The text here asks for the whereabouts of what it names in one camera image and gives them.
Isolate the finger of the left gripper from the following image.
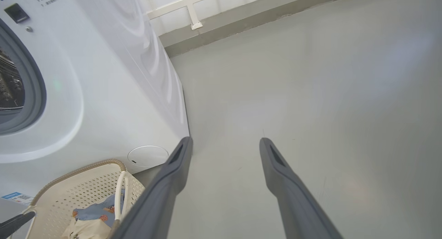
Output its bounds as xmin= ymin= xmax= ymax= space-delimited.
xmin=0 ymin=211 xmax=36 ymax=238

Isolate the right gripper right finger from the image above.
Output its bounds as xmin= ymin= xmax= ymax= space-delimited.
xmin=259 ymin=138 xmax=344 ymax=239

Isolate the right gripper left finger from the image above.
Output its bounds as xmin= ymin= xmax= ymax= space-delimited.
xmin=110 ymin=136 xmax=193 ymax=239

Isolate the blue bear-print garment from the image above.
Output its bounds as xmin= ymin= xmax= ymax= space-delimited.
xmin=73 ymin=189 xmax=125 ymax=228

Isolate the cream garment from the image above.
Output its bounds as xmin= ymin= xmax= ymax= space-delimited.
xmin=62 ymin=218 xmax=112 ymax=239

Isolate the cream perforated laundry basket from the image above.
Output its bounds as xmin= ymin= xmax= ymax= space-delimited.
xmin=21 ymin=159 xmax=145 ymax=239

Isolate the white front-load washing machine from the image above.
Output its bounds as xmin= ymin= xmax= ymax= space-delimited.
xmin=0 ymin=0 xmax=190 ymax=198

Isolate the grey rubber door gasket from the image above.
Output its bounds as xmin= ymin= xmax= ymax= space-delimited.
xmin=0 ymin=18 xmax=47 ymax=136

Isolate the blue energy label sticker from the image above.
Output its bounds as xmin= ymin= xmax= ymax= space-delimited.
xmin=1 ymin=192 xmax=34 ymax=206

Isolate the round white filter cover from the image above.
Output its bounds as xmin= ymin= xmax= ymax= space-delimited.
xmin=128 ymin=145 xmax=169 ymax=168

